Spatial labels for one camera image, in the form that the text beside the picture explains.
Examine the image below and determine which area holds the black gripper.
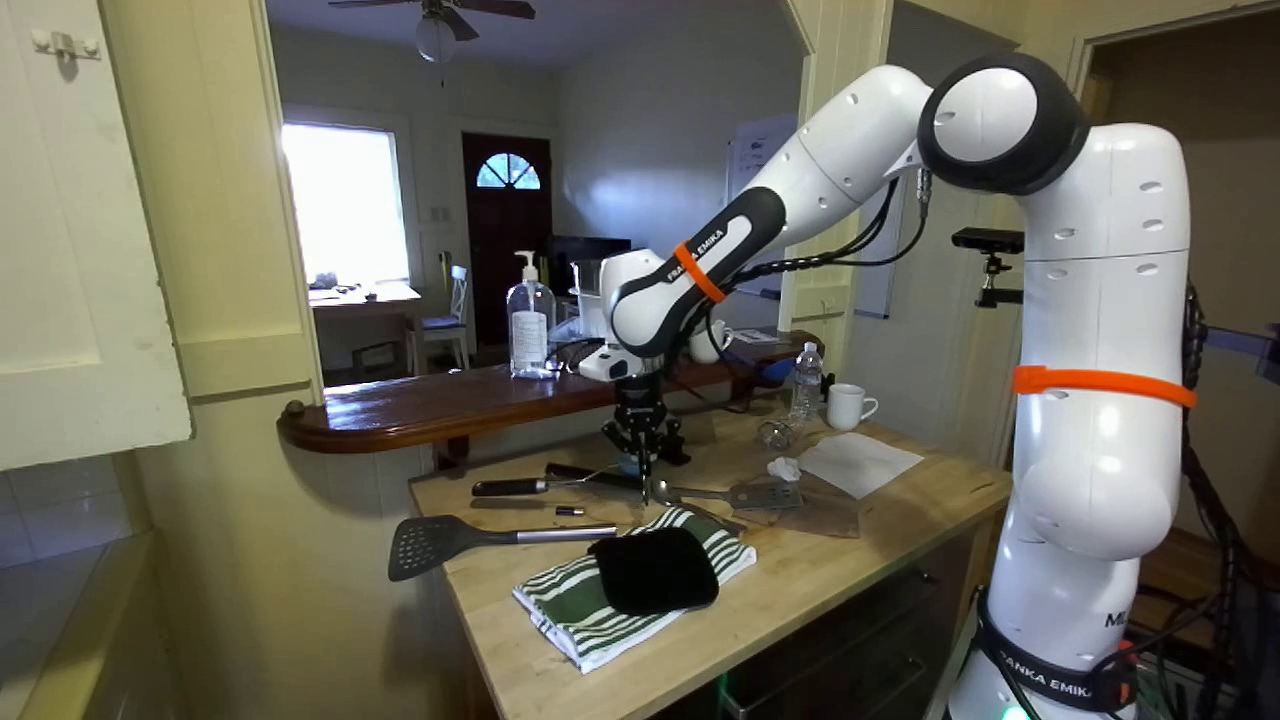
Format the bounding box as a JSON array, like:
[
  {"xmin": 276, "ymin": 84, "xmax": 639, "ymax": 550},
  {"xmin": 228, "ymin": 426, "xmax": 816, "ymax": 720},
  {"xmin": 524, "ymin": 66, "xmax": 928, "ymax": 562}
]
[{"xmin": 601, "ymin": 376, "xmax": 695, "ymax": 490}]

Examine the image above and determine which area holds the black cloth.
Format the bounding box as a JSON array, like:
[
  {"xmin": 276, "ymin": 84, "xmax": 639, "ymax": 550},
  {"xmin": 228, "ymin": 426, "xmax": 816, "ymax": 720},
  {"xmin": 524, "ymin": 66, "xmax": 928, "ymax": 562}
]
[{"xmin": 588, "ymin": 523, "xmax": 725, "ymax": 619}]

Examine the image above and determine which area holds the crushed plastic bottle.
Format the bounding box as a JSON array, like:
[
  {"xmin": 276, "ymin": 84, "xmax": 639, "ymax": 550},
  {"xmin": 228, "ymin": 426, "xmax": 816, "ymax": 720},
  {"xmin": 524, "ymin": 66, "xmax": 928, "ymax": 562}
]
[{"xmin": 757, "ymin": 408, "xmax": 812, "ymax": 490}]

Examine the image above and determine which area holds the green white striped towel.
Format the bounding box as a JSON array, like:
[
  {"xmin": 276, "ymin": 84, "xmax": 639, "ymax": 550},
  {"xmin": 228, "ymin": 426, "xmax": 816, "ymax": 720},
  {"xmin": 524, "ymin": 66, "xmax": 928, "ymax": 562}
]
[{"xmin": 512, "ymin": 506, "xmax": 759, "ymax": 676}]

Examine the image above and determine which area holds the clear water bottle white cap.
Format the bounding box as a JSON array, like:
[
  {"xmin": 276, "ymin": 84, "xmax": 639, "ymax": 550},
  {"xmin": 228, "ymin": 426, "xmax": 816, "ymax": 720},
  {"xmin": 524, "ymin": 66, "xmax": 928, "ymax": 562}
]
[{"xmin": 779, "ymin": 335, "xmax": 832, "ymax": 435}]

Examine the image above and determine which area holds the clear pump sanitizer bottle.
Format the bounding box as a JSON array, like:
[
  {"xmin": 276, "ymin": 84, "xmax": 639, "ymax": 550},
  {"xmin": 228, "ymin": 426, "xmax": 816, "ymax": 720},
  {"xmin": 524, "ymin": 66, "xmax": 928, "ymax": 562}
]
[{"xmin": 502, "ymin": 247, "xmax": 559, "ymax": 386}]

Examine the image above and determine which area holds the clear plastic bag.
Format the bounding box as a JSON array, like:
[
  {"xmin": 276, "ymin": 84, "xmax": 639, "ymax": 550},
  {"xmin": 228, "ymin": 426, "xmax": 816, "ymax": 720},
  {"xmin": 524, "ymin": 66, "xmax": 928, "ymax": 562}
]
[{"xmin": 725, "ymin": 473, "xmax": 872, "ymax": 544}]

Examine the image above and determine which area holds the white ceramic mug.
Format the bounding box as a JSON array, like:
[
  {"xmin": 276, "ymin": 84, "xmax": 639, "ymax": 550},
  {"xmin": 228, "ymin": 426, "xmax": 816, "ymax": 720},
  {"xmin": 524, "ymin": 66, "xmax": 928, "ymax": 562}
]
[{"xmin": 824, "ymin": 381, "xmax": 883, "ymax": 435}]

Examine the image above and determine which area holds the white paper sheet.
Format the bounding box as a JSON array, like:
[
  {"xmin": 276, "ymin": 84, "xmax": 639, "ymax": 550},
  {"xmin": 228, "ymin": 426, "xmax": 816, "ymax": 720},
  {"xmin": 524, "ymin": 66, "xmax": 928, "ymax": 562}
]
[{"xmin": 796, "ymin": 429, "xmax": 928, "ymax": 506}]

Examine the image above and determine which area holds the light framed chair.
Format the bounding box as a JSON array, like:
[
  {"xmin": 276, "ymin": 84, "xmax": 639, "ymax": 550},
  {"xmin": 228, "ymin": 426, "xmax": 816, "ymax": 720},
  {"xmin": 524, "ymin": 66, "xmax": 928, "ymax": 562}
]
[{"xmin": 409, "ymin": 257, "xmax": 480, "ymax": 376}]

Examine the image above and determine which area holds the dark door arched window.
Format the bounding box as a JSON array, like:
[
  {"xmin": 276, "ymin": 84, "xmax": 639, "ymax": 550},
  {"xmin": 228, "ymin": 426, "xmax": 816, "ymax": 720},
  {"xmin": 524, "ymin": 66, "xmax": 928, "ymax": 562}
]
[{"xmin": 459, "ymin": 128, "xmax": 559, "ymax": 361}]

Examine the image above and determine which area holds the dark wooden bar counter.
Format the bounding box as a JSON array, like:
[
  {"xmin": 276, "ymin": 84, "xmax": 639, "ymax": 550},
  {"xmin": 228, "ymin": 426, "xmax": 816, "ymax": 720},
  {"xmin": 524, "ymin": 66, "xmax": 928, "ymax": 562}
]
[{"xmin": 276, "ymin": 334, "xmax": 821, "ymax": 462}]

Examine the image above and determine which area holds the light wooden side table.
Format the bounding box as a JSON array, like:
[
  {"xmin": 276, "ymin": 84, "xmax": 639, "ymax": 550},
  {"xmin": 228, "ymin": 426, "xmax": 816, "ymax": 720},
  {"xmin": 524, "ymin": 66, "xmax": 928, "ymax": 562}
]
[{"xmin": 309, "ymin": 280, "xmax": 426, "ymax": 386}]

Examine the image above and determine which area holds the bright window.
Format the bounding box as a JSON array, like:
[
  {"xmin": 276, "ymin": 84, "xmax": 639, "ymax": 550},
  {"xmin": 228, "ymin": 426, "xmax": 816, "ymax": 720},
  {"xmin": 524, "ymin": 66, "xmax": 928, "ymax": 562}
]
[{"xmin": 276, "ymin": 121, "xmax": 416, "ymax": 292}]

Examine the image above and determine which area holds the ceiling fan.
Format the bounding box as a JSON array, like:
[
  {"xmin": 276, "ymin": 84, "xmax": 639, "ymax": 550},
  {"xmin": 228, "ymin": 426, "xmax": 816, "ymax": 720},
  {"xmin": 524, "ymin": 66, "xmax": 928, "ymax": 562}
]
[{"xmin": 326, "ymin": 0, "xmax": 539, "ymax": 70}]

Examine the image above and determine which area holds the cream upper cabinet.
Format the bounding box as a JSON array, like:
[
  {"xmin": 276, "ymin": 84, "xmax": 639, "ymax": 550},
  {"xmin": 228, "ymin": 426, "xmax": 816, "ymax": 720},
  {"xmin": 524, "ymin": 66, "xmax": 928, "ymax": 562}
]
[{"xmin": 0, "ymin": 0, "xmax": 195, "ymax": 475}]

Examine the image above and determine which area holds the dark handled knife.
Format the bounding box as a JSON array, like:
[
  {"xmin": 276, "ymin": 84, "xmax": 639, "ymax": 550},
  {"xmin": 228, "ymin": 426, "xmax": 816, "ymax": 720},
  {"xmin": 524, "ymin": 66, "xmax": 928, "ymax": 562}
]
[{"xmin": 545, "ymin": 462, "xmax": 731, "ymax": 500}]

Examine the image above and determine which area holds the slotted spatula black handle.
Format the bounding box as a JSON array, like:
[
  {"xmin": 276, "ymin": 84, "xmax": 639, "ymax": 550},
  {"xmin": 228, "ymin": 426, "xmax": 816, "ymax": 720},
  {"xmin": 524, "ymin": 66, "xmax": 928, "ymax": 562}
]
[{"xmin": 468, "ymin": 473, "xmax": 832, "ymax": 529}]

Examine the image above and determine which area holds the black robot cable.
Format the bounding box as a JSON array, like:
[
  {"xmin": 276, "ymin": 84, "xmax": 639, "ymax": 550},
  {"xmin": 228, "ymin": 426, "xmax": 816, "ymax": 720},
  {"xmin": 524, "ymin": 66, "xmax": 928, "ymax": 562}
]
[{"xmin": 725, "ymin": 164, "xmax": 940, "ymax": 292}]

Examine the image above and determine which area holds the black camera on stand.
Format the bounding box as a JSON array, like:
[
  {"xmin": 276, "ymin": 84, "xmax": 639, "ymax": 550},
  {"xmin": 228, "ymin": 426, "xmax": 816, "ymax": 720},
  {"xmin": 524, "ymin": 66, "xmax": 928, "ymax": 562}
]
[{"xmin": 946, "ymin": 226, "xmax": 1033, "ymax": 316}]

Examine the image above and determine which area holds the black cable bundle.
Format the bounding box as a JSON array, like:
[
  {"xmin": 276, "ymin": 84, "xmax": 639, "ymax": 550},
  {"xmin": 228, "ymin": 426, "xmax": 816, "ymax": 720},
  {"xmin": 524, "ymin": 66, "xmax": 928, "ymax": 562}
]
[{"xmin": 1166, "ymin": 285, "xmax": 1280, "ymax": 720}]

